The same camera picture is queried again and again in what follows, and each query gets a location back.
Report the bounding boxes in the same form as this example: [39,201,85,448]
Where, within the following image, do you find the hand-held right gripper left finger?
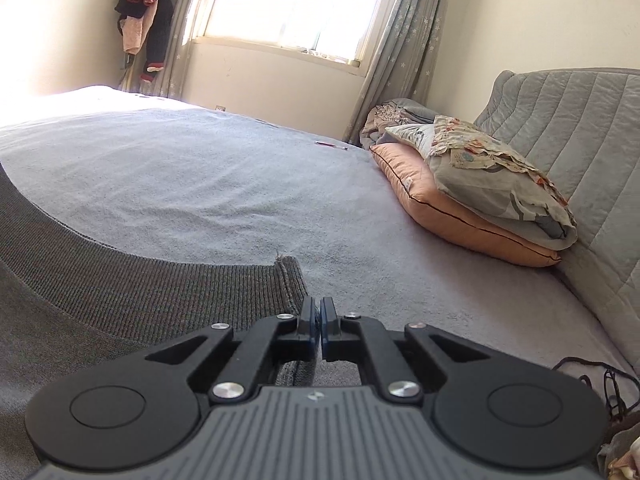
[145,296,321,405]

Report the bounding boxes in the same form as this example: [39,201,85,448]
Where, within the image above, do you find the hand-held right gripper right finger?
[320,296,493,405]

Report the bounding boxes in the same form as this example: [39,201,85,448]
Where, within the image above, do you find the grey knit sweater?
[0,160,321,480]

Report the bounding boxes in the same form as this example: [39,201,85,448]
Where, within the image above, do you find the hanging clothes by window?
[114,0,180,83]

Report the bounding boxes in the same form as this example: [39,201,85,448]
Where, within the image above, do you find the orange pillow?
[370,142,563,268]

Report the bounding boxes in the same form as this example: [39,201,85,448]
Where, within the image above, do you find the grey bed blanket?
[0,85,631,411]

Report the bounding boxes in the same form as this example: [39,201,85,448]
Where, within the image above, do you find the grey floral pillow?
[385,115,578,252]

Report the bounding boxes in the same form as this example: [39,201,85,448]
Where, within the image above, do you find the crumpled bedding pile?
[360,97,441,151]

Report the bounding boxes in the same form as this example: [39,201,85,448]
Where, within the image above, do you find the grey star curtain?
[345,0,456,143]
[137,0,231,101]

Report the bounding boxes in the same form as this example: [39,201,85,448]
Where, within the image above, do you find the grey quilted headboard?
[472,67,640,376]

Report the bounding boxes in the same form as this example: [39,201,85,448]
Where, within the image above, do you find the window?
[192,0,396,68]

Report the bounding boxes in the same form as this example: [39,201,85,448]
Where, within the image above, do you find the pink hanging garment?
[122,0,161,56]

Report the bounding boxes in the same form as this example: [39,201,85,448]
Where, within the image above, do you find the black cord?
[552,356,631,423]

